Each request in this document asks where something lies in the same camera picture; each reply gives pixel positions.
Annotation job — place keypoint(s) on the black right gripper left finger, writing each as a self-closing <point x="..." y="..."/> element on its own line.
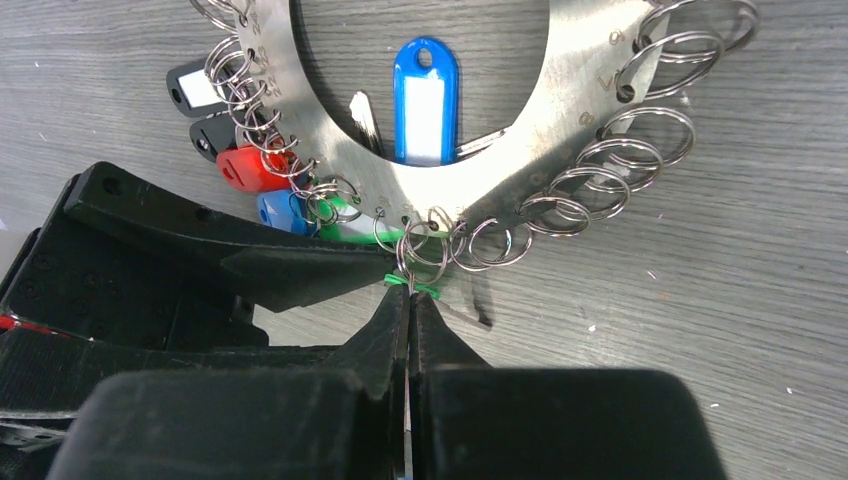
<point x="340" y="420"/>

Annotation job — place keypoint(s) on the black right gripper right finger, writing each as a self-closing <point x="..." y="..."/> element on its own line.
<point x="472" y="420"/>

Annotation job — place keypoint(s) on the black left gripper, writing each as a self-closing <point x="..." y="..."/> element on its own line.
<point x="126" y="276"/>

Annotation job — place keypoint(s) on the round metal key organizer disc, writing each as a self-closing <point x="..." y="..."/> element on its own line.
<point x="593" y="131"/>

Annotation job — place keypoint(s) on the green key tag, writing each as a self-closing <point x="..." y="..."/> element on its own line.
<point x="416" y="287"/>
<point x="342" y="222"/>

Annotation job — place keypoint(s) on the blue key tag outer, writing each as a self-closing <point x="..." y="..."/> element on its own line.
<point x="283" y="210"/>

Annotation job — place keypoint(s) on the red key tag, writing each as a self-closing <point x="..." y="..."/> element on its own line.
<point x="243" y="169"/>

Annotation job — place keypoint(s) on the silver metal key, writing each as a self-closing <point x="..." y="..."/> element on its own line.
<point x="362" y="115"/>

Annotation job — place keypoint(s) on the black key tag white label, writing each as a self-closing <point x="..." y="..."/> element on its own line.
<point x="190" y="90"/>

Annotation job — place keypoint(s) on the blue key tag inside disc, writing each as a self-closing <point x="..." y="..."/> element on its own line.
<point x="426" y="98"/>

